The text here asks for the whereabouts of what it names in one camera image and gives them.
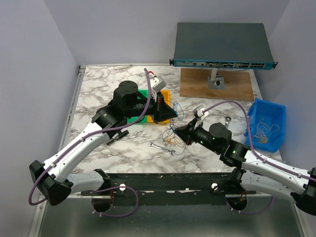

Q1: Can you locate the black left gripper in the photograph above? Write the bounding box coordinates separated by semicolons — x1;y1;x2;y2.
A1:
125;90;178;124

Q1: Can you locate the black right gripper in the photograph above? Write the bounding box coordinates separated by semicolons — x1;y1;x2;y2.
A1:
174;117;221;154

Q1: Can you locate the blue purple cable bundle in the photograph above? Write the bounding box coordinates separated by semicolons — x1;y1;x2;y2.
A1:
161;100;188;156

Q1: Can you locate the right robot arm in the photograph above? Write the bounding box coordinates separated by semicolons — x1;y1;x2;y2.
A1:
174;122;316;215

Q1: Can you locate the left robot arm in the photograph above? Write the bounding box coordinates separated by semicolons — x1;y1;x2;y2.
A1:
29;78;176;206

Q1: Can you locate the yellow plastic bin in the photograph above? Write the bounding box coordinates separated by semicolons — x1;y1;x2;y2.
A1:
147;90;171;124

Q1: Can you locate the silver open-end wrench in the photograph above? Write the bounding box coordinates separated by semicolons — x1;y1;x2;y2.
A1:
148;142;177;156

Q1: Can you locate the green plastic bin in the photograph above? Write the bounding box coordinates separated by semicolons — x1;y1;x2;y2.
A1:
127;89;148;123

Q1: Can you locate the brown wooden board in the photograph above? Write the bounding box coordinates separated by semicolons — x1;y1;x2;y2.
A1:
180;68;254;102

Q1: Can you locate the silver ratchet wrench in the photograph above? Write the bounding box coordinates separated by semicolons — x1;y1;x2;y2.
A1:
225;116;232;129

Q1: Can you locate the black T-shaped tool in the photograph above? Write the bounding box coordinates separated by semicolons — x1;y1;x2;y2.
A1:
106;130;129;145

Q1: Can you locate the grey metal stand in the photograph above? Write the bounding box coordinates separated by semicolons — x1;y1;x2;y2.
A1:
207;68;225;90

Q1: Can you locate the blue plastic bin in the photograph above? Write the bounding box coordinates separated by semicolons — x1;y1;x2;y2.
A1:
244;98;286;153

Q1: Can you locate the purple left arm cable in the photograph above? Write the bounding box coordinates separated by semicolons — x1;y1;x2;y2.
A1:
28;68;158;218

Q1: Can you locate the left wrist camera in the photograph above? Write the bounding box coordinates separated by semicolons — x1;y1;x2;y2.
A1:
150;75;166;98

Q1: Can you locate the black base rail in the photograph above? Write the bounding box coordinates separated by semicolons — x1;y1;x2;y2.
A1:
82;171;244;206

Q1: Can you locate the grey network switch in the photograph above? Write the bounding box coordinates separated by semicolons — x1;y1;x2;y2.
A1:
169;23;277;70

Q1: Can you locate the aluminium frame rail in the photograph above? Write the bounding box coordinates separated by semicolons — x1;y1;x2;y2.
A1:
27;65;87;237

